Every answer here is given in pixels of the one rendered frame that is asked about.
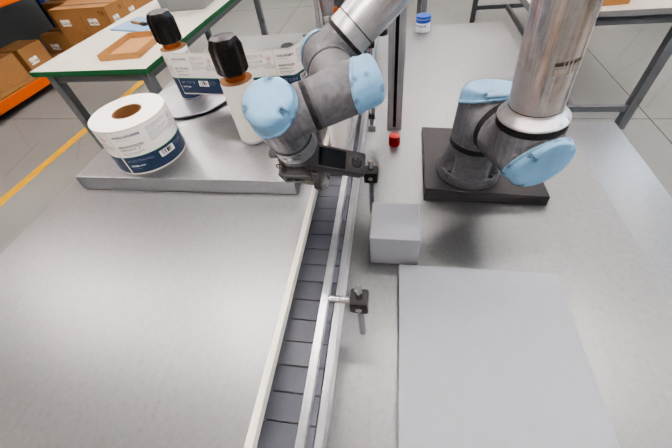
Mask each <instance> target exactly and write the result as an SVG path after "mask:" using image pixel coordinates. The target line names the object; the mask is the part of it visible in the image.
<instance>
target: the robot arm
mask: <svg viewBox="0 0 672 448"><path fill-rule="evenodd" d="M412 1H413V0H346V1H345V2H344V3H343V4H342V5H341V7H340V8H339V9H338V10H337V11H336V12H335V14H334V15H333V16H332V17H331V18H330V20H329V21H328V22H327V23H326V24H325V25H324V26H323V28H322V29H315V30H313V31H311V32H309V33H308V34H307V35H306V36H305V37H304V39H303V41H302V43H301V47H300V55H301V62H302V66H303V68H304V70H305V72H306V73H307V75H308V77H306V78H304V79H302V80H299V81H296V82H294V83H292V84H289V83H288V82H287V81H285V80H284V79H282V78H280V77H268V76H266V77H262V78H260V79H258V80H256V81H254V82H253V83H252V84H251V85H250V86H249V87H248V88H247V90H246V91H245V93H244V96H243V99H242V112H243V115H244V116H245V118H246V120H247V121H248V122H249V124H250V125H251V127H252V129H253V131H254V132H255V133H256V134H257V135H258V136H259V137H261V138H262V139H263V141H264V142H265V143H266V144H267V145H268V146H269V147H270V149H269V155H268V156H269V157H270V158H273V159H277V160H278V162H279V164H276V167H277V168H278V166H277V165H279V168H278V169H279V172H278V176H279V177H280V178H282V179H283V180H284V181H285V182H286V183H302V184H307V185H314V188H315V189H316V190H325V189H327V187H328V185H329V183H330V173H332V174H338V175H344V176H350V177H355V178H360V177H362V176H364V175H365V159H366V155H365V153H361V152H356V151H351V150H346V149H341V148H336V147H331V146H326V145H324V144H322V143H317V138H316V135H315V132H317V131H319V130H321V129H324V128H327V127H329V126H332V125H334V124H336V123H339V122H341V121H344V120H346V119H349V118H351V117H354V116H356V115H359V114H360V115H362V114H364V113H365V111H368V110H370V109H372V108H374V107H376V106H378V105H380V104H382V103H383V101H384V100H385V86H384V82H383V78H382V75H381V72H380V69H379V67H378V65H377V63H376V61H375V59H374V58H373V56H372V55H370V54H368V53H365V54H362V53H363V52H364V51H365V50H366V49H367V48H368V47H369V46H370V45H371V44H372V42H373V41H374V40H375V39H376V38H377V37H378V36H379V35H380V34H381V33H382V32H383V31H384V30H385V29H386V28H387V27H388V26H389V25H390V24H391V23H392V22H393V20H394V19H395V18H396V17H397V16H398V15H399V14H400V13H401V12H402V11H403V10H404V9H405V8H406V7H407V6H408V5H409V4H410V3H411V2H412ZM603 1H604V0H531V2H530V7H529V11H528V16H527V20H526V25H525V29H524V34H523V38H522V43H521V47H520V52H519V56H518V61H517V65H516V70H515V74H514V79H513V82H511V81H507V80H501V79H480V80H475V81H472V82H469V83H467V84H466V85H465V86H464V87H463V88H462V90H461V94H460V97H459V99H458V106H457V110H456V114H455V119H454V123H453V127H452V132H451V136H450V140H449V142H448V143H447V145H446V146H445V148H444V149H443V151H442V152H441V154H440V155H439V158H438V161H437V172H438V174H439V175H440V177H441V178H442V179H443V180H445V181H446V182H448V183H449V184H451V185H453V186H456V187H459V188H462V189H468V190H481V189H485V188H488V187H491V186H492V185H494V184H495V183H496V182H497V180H498V178H499V175H500V172H501V174H502V175H503V176H504V177H506V178H507V179H509V180H510V181H511V182H512V183H513V184H515V185H517V186H522V187H527V186H533V185H537V184H540V183H542V182H544V181H547V180H548V179H550V178H552V177H554V176H555V175H556V174H558V173H559V172H561V171H562V170H563V169H564V168H565V167H566V166H567V165H568V164H569V163H570V162H571V161H572V160H573V158H574V156H575V154H576V151H577V146H576V144H575V143H574V141H573V139H571V138H569V137H567V136H566V133H567V130H568V128H569V125H570V123H571V120H572V113H571V111H570V109H569V108H568V107H567V106H566V103H567V100H568V98H569V95H570V92H571V89H572V87H573V84H574V81H575V78H576V76H577V73H578V70H579V67H580V65H581V62H582V59H583V56H584V54H585V51H586V48H587V45H588V43H589V40H590V37H591V34H592V32H593V29H594V26H595V23H596V21H597V18H598V15H599V12H600V10H601V7H602V4H603ZM361 54H362V55H361ZM281 165H282V167H281Z"/></svg>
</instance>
